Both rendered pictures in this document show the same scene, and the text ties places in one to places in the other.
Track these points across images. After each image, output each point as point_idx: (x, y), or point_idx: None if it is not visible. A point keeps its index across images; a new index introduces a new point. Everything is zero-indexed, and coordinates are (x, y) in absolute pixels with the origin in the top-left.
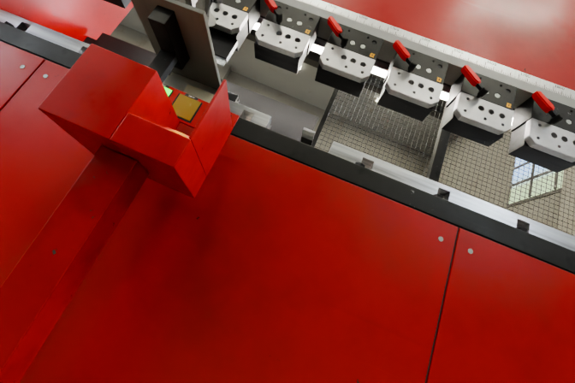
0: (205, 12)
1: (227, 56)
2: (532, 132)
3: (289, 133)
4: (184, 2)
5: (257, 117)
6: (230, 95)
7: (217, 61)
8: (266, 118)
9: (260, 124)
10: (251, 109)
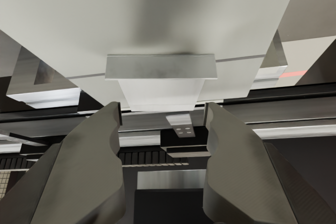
0: (50, 154)
1: (134, 196)
2: None
3: (129, 220)
4: (213, 176)
5: (27, 81)
6: (90, 105)
7: (154, 176)
8: (12, 87)
9: (20, 74)
10: (39, 89)
